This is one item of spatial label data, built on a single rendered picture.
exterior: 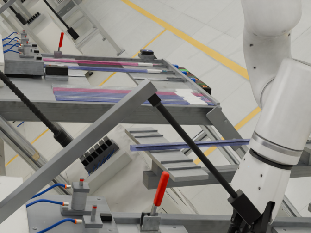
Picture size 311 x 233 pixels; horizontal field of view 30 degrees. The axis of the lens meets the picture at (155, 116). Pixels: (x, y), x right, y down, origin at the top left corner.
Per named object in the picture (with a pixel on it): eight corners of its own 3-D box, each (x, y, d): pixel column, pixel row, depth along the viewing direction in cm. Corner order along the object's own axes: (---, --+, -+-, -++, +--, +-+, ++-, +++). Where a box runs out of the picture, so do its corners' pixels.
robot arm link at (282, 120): (246, 123, 98) (262, 140, 90) (276, 50, 95) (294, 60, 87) (291, 137, 100) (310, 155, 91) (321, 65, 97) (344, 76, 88)
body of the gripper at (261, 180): (241, 136, 98) (218, 194, 101) (267, 158, 89) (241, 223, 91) (278, 145, 101) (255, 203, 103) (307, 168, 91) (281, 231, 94)
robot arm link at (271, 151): (244, 125, 97) (238, 141, 98) (267, 143, 89) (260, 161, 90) (286, 136, 100) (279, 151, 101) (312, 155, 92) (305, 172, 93)
